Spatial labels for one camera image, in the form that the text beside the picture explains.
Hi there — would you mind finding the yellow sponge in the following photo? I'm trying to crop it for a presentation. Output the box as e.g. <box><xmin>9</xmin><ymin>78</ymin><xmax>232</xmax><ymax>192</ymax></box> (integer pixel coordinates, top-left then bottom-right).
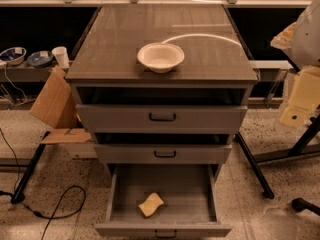
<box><xmin>138</xmin><ymin>193</ymin><xmax>164</xmax><ymax>217</ymax></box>

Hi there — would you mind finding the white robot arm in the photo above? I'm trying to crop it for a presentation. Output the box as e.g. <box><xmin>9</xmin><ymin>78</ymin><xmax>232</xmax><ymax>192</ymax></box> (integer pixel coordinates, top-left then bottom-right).
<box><xmin>271</xmin><ymin>0</ymin><xmax>320</xmax><ymax>128</ymax></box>

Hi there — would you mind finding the grey drawer cabinet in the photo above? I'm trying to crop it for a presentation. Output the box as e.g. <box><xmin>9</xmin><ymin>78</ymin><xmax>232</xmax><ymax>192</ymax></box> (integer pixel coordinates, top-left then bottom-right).
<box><xmin>65</xmin><ymin>3</ymin><xmax>259</xmax><ymax>172</ymax></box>

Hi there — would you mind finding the grey middle drawer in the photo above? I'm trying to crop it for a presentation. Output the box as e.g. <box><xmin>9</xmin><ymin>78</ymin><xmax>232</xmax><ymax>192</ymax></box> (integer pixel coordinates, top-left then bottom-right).
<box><xmin>94</xmin><ymin>144</ymin><xmax>231</xmax><ymax>164</ymax></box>

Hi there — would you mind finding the grey drawer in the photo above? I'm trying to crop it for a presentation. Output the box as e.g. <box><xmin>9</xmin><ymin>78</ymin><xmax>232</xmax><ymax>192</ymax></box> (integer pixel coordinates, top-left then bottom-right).
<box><xmin>76</xmin><ymin>104</ymin><xmax>247</xmax><ymax>134</ymax></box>
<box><xmin>96</xmin><ymin>164</ymin><xmax>231</xmax><ymax>240</ymax></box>
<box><xmin>94</xmin><ymin>144</ymin><xmax>231</xmax><ymax>164</ymax></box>

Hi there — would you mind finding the grey top drawer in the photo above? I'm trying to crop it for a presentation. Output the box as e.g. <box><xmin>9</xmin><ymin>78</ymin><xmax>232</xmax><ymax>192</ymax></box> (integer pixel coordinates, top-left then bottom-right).
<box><xmin>76</xmin><ymin>104</ymin><xmax>247</xmax><ymax>134</ymax></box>

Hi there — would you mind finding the grey bottom drawer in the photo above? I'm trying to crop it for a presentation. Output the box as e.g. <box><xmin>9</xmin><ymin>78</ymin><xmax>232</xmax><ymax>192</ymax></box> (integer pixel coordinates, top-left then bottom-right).
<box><xmin>96</xmin><ymin>164</ymin><xmax>231</xmax><ymax>240</ymax></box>

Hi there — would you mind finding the brown cardboard box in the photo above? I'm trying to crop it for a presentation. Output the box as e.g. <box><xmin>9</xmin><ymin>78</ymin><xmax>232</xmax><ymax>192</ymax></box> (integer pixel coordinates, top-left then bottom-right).
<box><xmin>30</xmin><ymin>66</ymin><xmax>91</xmax><ymax>144</ymax></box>

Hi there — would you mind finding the white paper cup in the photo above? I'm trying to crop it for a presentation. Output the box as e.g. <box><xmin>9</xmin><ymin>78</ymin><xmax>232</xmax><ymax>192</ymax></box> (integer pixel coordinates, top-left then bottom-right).
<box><xmin>52</xmin><ymin>46</ymin><xmax>69</xmax><ymax>69</ymax></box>

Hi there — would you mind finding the blue bowl near cup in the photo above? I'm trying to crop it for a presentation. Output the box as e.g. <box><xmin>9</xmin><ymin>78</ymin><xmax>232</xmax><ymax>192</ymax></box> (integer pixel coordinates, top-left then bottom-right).
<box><xmin>27</xmin><ymin>51</ymin><xmax>53</xmax><ymax>68</ymax></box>

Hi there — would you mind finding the black right table leg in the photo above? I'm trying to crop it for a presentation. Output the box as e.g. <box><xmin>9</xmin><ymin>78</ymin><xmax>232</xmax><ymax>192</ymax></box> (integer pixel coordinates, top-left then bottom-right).
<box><xmin>236</xmin><ymin>132</ymin><xmax>274</xmax><ymax>199</ymax></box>

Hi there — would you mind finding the black table leg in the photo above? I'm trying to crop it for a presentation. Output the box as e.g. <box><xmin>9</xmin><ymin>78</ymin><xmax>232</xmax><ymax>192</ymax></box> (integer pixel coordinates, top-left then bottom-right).
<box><xmin>11</xmin><ymin>143</ymin><xmax>46</xmax><ymax>204</ymax></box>
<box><xmin>236</xmin><ymin>132</ymin><xmax>274</xmax><ymax>199</ymax></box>

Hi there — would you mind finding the blue bowl far left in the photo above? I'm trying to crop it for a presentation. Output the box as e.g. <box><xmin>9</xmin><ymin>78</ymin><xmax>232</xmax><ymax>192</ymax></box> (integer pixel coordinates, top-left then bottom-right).
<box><xmin>0</xmin><ymin>47</ymin><xmax>26</xmax><ymax>66</ymax></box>

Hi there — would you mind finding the black left table leg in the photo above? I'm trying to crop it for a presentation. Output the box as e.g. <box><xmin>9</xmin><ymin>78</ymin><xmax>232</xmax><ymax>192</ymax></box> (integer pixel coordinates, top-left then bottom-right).
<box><xmin>11</xmin><ymin>143</ymin><xmax>46</xmax><ymax>204</ymax></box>

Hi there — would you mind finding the black chair caster foot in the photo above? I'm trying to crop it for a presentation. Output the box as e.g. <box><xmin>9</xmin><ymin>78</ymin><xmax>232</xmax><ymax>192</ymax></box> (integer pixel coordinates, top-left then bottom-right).
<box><xmin>291</xmin><ymin>198</ymin><xmax>320</xmax><ymax>216</ymax></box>

